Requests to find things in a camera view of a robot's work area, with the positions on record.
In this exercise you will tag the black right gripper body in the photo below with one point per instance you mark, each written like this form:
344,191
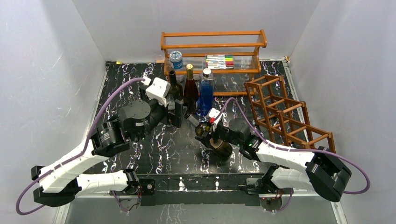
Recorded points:
221,133

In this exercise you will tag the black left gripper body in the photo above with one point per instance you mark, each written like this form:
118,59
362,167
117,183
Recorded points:
174,119

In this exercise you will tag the blue glass bottle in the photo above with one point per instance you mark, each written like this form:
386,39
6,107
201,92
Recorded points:
206,88

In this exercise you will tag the orange wooden shelf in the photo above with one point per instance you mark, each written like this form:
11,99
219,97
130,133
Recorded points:
244,46

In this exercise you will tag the silver capped wine bottle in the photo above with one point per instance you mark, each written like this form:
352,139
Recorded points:
223,154

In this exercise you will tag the blue lidded jar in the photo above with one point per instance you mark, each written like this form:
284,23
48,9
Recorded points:
176,59

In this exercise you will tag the marker pen set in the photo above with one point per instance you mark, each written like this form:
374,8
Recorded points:
220,62

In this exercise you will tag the gold foil wine bottle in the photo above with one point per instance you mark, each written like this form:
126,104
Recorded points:
191,93

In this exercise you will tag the wooden wine rack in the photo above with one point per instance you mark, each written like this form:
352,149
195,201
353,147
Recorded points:
283,116

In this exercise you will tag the dark green wine bottle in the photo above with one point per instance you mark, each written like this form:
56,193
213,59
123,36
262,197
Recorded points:
176,88

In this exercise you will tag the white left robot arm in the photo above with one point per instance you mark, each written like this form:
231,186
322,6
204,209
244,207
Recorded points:
64,180

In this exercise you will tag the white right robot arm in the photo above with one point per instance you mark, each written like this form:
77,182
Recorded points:
320,170

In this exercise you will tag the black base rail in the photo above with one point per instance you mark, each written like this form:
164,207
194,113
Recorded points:
244,189

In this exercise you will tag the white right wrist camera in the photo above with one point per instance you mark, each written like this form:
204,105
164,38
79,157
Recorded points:
213,116

